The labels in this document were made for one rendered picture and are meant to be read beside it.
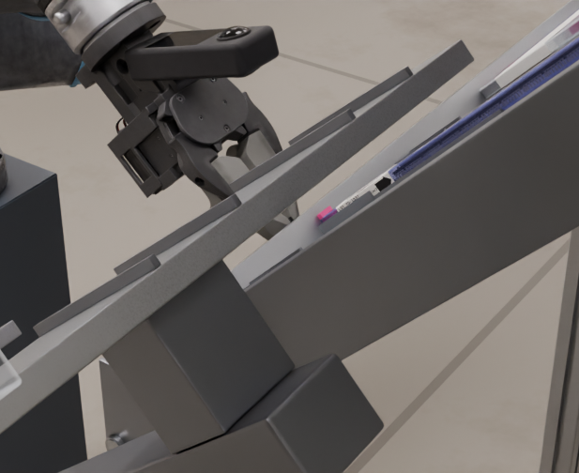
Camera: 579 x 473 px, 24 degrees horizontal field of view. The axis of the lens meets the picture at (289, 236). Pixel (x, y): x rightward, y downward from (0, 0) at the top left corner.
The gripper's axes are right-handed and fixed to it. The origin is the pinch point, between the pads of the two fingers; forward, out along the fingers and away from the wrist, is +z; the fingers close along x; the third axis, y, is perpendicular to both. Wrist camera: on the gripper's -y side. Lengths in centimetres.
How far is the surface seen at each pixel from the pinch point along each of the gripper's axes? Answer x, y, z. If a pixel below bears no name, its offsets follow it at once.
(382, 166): -8.4, -3.6, 0.4
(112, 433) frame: 25.4, -2.6, 2.7
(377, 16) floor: -177, 116, -21
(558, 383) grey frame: -49, 30, 35
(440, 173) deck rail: 21.1, -31.8, 1.0
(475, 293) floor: -92, 69, 29
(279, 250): 5.8, -3.6, 0.4
